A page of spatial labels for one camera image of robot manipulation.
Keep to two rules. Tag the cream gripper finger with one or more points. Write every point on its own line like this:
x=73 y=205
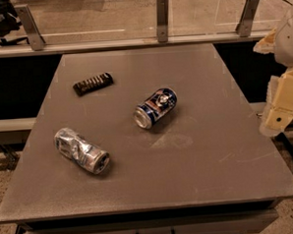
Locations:
x=266 y=44
x=278 y=110

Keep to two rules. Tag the blue pepsi can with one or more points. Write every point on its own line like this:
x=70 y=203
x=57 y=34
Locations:
x=155 y=107

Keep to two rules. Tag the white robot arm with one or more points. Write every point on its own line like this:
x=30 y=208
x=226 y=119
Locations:
x=283 y=46

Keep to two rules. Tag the crushed silver can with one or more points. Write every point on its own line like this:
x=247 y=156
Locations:
x=72 y=145

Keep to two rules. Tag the black snack bar wrapper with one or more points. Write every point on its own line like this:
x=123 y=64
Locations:
x=92 y=84

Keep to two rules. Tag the metal rail behind table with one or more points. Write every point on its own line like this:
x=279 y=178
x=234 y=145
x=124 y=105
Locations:
x=112 y=45

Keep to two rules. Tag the right metal bracket post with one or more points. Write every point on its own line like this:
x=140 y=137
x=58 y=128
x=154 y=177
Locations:
x=244 y=27

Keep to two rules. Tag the metal bracket post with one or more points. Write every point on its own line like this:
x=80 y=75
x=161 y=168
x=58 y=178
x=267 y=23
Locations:
x=36 y=40
x=162 y=20
x=244 y=27

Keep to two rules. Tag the middle metal bracket post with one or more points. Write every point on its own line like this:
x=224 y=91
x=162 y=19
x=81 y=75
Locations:
x=162 y=20

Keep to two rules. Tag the left metal bracket post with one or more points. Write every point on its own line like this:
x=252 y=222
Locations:
x=36 y=40

